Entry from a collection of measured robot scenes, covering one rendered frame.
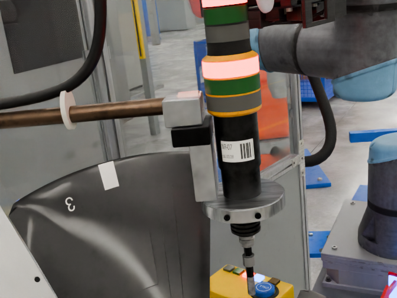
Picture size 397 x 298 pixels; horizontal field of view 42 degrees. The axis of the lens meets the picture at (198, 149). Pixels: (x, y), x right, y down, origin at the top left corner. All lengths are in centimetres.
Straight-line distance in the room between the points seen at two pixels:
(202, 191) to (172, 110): 7
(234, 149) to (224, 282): 66
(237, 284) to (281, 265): 96
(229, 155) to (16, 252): 43
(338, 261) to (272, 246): 81
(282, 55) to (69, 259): 36
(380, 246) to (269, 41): 55
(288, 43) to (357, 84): 11
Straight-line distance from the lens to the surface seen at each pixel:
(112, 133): 123
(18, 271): 75
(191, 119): 40
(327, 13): 46
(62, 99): 42
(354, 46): 61
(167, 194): 56
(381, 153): 103
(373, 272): 110
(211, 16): 38
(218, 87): 38
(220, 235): 162
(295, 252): 205
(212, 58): 39
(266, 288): 99
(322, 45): 63
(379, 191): 106
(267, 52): 68
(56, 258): 57
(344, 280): 112
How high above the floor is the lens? 162
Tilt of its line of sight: 17 degrees down
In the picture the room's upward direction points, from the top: 7 degrees counter-clockwise
